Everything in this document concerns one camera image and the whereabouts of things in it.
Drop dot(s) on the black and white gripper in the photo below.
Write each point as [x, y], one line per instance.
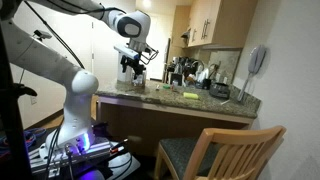
[132, 58]

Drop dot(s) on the white bottle orange label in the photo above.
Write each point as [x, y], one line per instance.
[174, 85]

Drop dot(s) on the yellow sticky note pad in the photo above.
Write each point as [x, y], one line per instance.
[190, 96]

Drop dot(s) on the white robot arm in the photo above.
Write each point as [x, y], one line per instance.
[31, 54]

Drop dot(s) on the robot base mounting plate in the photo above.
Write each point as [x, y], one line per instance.
[51, 160]

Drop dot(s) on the white paper towel roll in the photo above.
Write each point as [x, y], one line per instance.
[123, 75]

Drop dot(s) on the black toaster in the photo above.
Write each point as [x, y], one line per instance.
[219, 90]

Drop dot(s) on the upper wooden cabinets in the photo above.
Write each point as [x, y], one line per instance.
[214, 23]

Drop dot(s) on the wooden chair grey cushion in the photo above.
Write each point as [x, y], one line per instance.
[218, 154]

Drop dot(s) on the small camera on arm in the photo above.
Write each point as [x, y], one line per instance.
[42, 34]

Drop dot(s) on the white wall telephone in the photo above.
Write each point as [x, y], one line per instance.
[257, 56]

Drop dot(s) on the black camera stand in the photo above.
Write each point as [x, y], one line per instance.
[11, 118]

